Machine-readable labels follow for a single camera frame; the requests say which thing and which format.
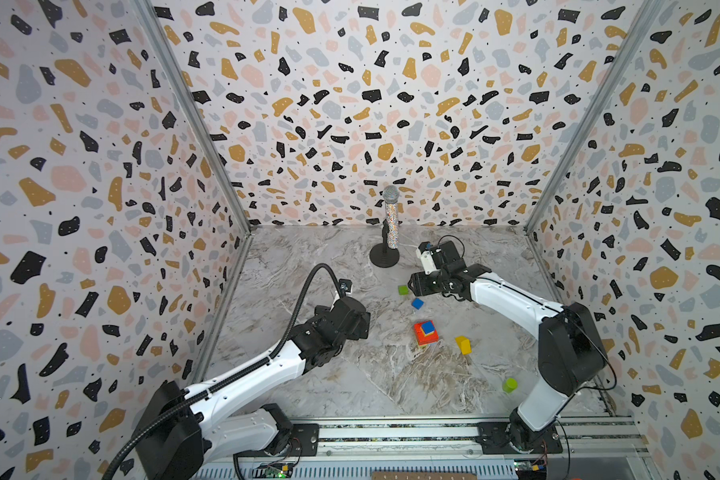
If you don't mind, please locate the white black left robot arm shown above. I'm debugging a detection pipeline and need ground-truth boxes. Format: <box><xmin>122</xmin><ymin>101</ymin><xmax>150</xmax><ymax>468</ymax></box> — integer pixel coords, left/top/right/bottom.
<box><xmin>133</xmin><ymin>296</ymin><xmax>371</xmax><ymax>479</ymax></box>

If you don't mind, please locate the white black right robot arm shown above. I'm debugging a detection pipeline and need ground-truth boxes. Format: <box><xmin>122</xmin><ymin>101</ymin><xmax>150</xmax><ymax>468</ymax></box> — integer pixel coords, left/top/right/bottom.
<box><xmin>408</xmin><ymin>241</ymin><xmax>609</xmax><ymax>434</ymax></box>

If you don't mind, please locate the yellow rectangular wood block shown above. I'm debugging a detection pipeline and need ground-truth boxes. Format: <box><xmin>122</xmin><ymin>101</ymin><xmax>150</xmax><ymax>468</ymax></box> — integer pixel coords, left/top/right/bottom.
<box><xmin>455</xmin><ymin>336</ymin><xmax>472</xmax><ymax>355</ymax></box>

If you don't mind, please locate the black round microphone stand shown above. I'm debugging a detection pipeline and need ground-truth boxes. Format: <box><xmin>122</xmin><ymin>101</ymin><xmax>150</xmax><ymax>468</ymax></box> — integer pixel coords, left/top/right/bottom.
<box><xmin>369</xmin><ymin>220</ymin><xmax>400</xmax><ymax>268</ymax></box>

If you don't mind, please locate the lime green wood cylinder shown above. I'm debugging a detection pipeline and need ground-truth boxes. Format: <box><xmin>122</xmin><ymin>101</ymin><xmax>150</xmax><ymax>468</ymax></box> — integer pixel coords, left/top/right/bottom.
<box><xmin>502</xmin><ymin>377</ymin><xmax>518</xmax><ymax>394</ymax></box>

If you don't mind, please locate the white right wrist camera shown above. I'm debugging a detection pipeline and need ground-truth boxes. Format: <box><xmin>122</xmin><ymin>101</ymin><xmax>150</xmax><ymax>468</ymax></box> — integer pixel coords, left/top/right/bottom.
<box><xmin>416</xmin><ymin>241</ymin><xmax>437</xmax><ymax>274</ymax></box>

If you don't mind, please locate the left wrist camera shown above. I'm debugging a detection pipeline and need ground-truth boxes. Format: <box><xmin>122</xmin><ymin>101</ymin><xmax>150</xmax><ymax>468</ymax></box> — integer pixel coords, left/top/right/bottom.
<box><xmin>338</xmin><ymin>279</ymin><xmax>353</xmax><ymax>297</ymax></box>

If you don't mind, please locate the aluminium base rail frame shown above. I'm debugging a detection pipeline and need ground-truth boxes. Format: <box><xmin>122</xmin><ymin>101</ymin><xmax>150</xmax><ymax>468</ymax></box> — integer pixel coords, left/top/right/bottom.
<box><xmin>140</xmin><ymin>413</ymin><xmax>652</xmax><ymax>480</ymax></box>

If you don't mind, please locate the left corner aluminium post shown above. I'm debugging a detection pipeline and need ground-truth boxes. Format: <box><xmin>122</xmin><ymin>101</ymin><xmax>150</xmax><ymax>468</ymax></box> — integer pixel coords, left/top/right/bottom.
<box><xmin>131</xmin><ymin>0</ymin><xmax>251</xmax><ymax>237</ymax></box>

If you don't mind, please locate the corner aluminium post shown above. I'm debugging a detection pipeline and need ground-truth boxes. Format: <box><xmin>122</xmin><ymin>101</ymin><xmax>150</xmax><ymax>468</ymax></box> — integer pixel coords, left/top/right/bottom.
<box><xmin>524</xmin><ymin>0</ymin><xmax>664</xmax><ymax>237</ymax></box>
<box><xmin>131</xmin><ymin>0</ymin><xmax>251</xmax><ymax>237</ymax></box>

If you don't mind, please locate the black corrugated cable conduit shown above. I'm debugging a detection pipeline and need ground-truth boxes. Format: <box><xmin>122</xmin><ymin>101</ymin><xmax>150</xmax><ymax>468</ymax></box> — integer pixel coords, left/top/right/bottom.
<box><xmin>100</xmin><ymin>262</ymin><xmax>343</xmax><ymax>480</ymax></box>

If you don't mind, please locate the right corner aluminium post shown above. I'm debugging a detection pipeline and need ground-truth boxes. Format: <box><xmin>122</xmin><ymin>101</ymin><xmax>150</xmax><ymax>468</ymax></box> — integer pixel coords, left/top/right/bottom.
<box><xmin>524</xmin><ymin>0</ymin><xmax>664</xmax><ymax>237</ymax></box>

